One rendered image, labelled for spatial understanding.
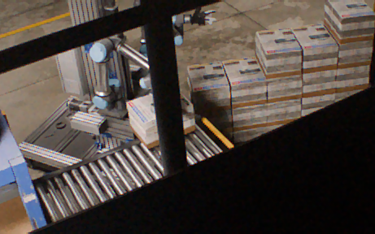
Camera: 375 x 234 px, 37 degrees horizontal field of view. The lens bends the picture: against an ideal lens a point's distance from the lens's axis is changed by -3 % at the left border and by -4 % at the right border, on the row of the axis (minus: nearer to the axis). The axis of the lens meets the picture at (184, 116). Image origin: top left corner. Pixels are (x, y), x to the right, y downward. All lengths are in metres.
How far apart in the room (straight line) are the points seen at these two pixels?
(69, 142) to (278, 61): 1.95
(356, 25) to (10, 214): 2.84
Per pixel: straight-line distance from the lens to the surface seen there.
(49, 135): 5.32
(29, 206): 3.10
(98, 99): 4.15
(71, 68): 4.59
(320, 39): 4.63
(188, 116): 4.00
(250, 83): 4.52
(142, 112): 3.94
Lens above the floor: 3.33
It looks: 37 degrees down
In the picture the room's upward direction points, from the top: 6 degrees counter-clockwise
